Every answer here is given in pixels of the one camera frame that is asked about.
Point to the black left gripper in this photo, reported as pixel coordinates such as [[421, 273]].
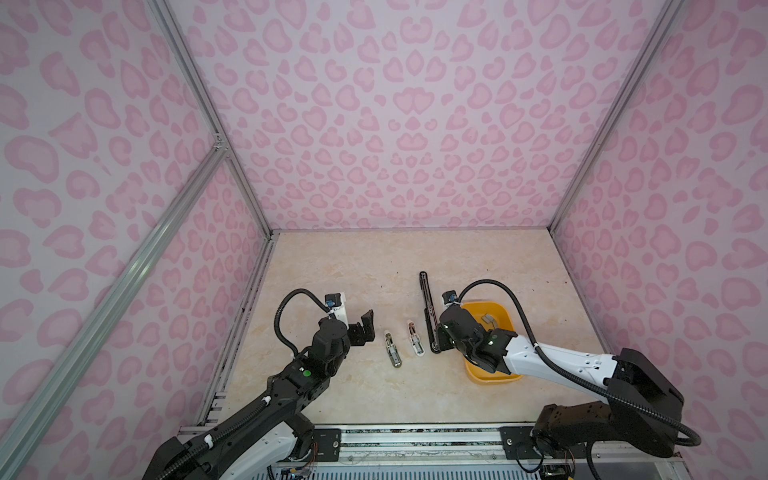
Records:
[[359, 338]]

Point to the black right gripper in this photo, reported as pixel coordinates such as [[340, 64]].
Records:
[[441, 340]]

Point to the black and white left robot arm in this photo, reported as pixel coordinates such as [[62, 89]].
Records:
[[272, 427]]

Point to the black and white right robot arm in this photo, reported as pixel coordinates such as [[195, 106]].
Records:
[[633, 401]]

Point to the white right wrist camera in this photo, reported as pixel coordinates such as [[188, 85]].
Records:
[[450, 298]]

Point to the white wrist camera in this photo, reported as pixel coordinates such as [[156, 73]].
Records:
[[450, 298], [336, 307]]

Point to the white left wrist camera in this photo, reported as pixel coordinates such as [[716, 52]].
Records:
[[336, 307]]

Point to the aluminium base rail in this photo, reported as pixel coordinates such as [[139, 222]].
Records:
[[405, 451]]

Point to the aluminium frame bar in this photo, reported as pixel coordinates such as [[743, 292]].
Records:
[[38, 415]]

